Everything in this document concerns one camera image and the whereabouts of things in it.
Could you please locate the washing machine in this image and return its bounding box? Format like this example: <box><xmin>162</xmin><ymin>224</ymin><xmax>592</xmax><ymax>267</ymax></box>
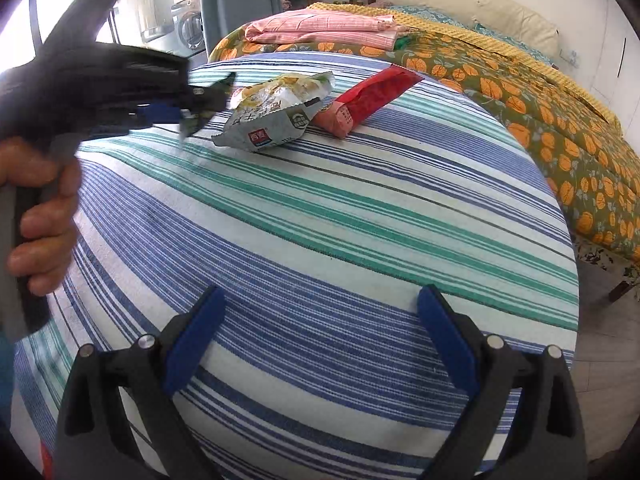
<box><xmin>170</xmin><ymin>2</ymin><xmax>206</xmax><ymax>54</ymax></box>

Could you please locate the yellow dotted blanket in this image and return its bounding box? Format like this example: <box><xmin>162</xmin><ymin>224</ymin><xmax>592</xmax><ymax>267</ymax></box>
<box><xmin>305</xmin><ymin>2</ymin><xmax>623</xmax><ymax>133</ymax></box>

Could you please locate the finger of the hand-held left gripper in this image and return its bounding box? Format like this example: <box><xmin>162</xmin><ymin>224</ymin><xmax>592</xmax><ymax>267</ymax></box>
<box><xmin>136</xmin><ymin>105</ymin><xmax>216</xmax><ymax>138</ymax></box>
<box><xmin>187</xmin><ymin>72</ymin><xmax>237</xmax><ymax>111</ymax></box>

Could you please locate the grey blue curtain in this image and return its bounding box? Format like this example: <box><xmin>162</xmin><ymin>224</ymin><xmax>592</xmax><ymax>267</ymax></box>
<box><xmin>199</xmin><ymin>0</ymin><xmax>281</xmax><ymax>61</ymax></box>

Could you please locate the person's left hand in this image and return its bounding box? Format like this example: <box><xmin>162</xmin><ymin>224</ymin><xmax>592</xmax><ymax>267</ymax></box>
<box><xmin>0</xmin><ymin>137</ymin><xmax>84</xmax><ymax>295</ymax></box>

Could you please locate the orange floral quilt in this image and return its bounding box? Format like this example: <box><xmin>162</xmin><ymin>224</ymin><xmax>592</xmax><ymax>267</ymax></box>
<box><xmin>207</xmin><ymin>25</ymin><xmax>640</xmax><ymax>263</ymax></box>

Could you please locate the grey yellow snack packet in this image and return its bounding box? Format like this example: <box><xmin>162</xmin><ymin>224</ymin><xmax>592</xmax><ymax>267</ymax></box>
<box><xmin>215</xmin><ymin>71</ymin><xmax>335</xmax><ymax>154</ymax></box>

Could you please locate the dark wooden bed leg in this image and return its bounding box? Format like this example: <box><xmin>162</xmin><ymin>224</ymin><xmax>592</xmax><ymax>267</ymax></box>
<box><xmin>607</xmin><ymin>280</ymin><xmax>636</xmax><ymax>304</ymax></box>

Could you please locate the cream headboard cushion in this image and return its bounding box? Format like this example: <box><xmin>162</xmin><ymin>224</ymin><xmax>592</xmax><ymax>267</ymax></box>
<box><xmin>376</xmin><ymin>0</ymin><xmax>561</xmax><ymax>56</ymax></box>

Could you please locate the blue green striped cloth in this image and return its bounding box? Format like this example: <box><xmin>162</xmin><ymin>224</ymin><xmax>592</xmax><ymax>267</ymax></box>
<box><xmin>12</xmin><ymin>52</ymin><xmax>581</xmax><ymax>480</ymax></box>

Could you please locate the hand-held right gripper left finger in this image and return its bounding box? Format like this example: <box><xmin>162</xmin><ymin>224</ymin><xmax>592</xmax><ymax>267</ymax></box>
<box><xmin>52</xmin><ymin>285</ymin><xmax>227</xmax><ymax>480</ymax></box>

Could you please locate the red snack packet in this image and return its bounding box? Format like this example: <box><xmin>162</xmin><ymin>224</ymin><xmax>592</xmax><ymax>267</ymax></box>
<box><xmin>312</xmin><ymin>66</ymin><xmax>424</xmax><ymax>139</ymax></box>

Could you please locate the white wardrobe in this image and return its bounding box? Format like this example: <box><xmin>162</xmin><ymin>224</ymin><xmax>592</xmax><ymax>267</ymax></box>
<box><xmin>575</xmin><ymin>0</ymin><xmax>640</xmax><ymax>128</ymax></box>

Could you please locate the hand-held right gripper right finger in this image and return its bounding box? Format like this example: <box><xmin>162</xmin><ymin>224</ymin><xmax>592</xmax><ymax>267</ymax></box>
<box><xmin>417</xmin><ymin>284</ymin><xmax>589</xmax><ymax>480</ymax></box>

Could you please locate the pink folded cloth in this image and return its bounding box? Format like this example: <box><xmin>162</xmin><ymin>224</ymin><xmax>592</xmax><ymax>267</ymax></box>
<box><xmin>244</xmin><ymin>10</ymin><xmax>408</xmax><ymax>52</ymax></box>

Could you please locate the speckled mattress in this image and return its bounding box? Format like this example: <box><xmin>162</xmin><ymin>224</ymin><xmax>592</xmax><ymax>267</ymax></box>
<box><xmin>572</xmin><ymin>239</ymin><xmax>640</xmax><ymax>281</ymax></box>

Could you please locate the glass sliding door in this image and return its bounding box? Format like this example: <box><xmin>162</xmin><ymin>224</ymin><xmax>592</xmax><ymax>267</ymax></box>
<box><xmin>0</xmin><ymin>0</ymin><xmax>201</xmax><ymax>61</ymax></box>

